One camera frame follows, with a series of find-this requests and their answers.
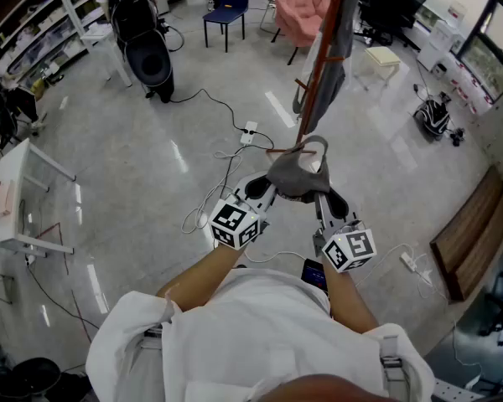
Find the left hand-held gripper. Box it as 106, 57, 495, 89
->
208, 172, 278, 251

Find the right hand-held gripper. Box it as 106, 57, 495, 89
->
313, 188, 377, 274

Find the grey cap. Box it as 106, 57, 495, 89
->
267, 135, 333, 204

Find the brown wooden coat rack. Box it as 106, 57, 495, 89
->
265, 0, 372, 156

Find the person's left forearm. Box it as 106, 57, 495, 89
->
156, 240, 245, 313

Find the person's right forearm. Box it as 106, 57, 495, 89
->
321, 260, 380, 335

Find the black phone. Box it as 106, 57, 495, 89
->
301, 258, 329, 295

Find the white power strip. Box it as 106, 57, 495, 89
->
399, 250, 419, 274
239, 120, 259, 146

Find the person's white shirt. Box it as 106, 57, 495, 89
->
85, 267, 436, 402

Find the brown wooden board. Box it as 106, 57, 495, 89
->
428, 164, 503, 303

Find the black backpack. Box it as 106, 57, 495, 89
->
412, 94, 452, 142

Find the black tripod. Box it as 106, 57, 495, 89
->
478, 269, 503, 348

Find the cream stool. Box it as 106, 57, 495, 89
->
353, 45, 403, 92

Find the grey garment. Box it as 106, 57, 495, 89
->
292, 0, 365, 136

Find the black pod chair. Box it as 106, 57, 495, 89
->
107, 0, 177, 104

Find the white glass cabinet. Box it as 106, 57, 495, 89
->
0, 137, 77, 260

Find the blue chair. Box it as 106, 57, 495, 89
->
202, 0, 251, 54

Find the white round stool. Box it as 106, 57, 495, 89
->
258, 0, 279, 34

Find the white box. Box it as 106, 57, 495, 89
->
416, 18, 467, 73

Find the pink armchair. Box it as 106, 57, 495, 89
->
269, 0, 333, 66

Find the white table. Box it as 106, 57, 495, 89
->
79, 21, 133, 90

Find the red and pink item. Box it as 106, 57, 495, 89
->
0, 179, 17, 219

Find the black office chair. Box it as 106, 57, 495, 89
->
354, 0, 428, 50

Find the window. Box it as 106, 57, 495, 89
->
455, 0, 503, 105

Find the black bucket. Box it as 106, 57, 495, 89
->
7, 356, 62, 402

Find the white storage shelf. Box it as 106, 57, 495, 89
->
0, 0, 110, 90

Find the white cable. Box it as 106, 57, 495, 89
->
354, 242, 450, 303
179, 143, 252, 235

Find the black cable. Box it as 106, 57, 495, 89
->
169, 87, 276, 151

